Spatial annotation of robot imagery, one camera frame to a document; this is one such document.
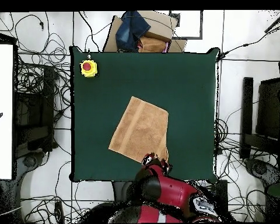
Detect black panel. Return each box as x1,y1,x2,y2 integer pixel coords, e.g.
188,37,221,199
256,78,280,141

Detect yellow emergency stop button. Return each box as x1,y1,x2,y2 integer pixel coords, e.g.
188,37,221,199
79,59,99,78

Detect brown cardboard box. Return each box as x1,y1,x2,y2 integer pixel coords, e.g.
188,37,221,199
102,10,188,53

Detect dark rod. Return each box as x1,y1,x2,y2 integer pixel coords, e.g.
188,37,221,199
264,10,280,33

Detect blue denim jeans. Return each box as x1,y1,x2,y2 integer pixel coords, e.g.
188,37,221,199
115,10,152,53

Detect white desk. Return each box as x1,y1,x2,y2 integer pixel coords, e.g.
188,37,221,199
0,44,14,180

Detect black equipment stand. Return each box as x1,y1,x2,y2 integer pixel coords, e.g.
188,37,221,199
13,65,59,157

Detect dark square frame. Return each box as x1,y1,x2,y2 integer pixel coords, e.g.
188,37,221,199
169,10,204,40

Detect long black bar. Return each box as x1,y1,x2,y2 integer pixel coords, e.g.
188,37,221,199
239,76,254,160

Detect tan terry towel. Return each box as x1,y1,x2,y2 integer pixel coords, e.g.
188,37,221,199
108,96,170,164

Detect black cable with connector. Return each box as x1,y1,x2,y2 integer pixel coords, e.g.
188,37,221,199
216,22,280,62

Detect dark green tablecloth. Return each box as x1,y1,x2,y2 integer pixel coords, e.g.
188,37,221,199
69,45,221,184

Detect black pedestal leg with knob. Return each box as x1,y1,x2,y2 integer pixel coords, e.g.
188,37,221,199
16,151,50,180
244,158,280,187

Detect tan towel in box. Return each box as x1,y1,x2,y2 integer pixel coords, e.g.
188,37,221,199
138,36,170,53

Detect black power strip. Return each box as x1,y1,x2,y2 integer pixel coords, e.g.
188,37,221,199
54,200,65,224
215,179,229,211

